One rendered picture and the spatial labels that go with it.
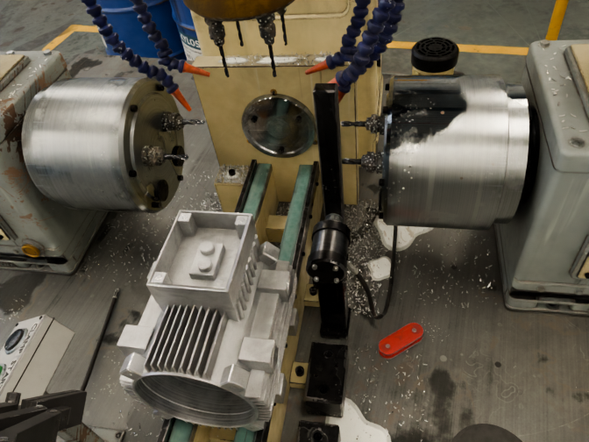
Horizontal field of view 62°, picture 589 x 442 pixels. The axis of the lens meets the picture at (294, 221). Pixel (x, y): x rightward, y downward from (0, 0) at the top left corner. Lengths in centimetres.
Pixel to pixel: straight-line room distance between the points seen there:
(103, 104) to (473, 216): 62
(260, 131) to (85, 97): 32
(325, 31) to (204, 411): 69
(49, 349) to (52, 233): 40
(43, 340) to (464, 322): 67
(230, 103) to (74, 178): 31
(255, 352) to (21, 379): 29
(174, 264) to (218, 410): 21
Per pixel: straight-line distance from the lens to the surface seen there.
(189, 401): 73
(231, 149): 104
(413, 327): 89
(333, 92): 62
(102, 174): 88
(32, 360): 70
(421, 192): 75
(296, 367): 85
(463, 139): 74
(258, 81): 92
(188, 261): 63
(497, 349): 92
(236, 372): 57
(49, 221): 107
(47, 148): 93
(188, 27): 246
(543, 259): 86
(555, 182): 74
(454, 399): 87
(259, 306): 63
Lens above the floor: 159
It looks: 47 degrees down
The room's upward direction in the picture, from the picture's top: 9 degrees counter-clockwise
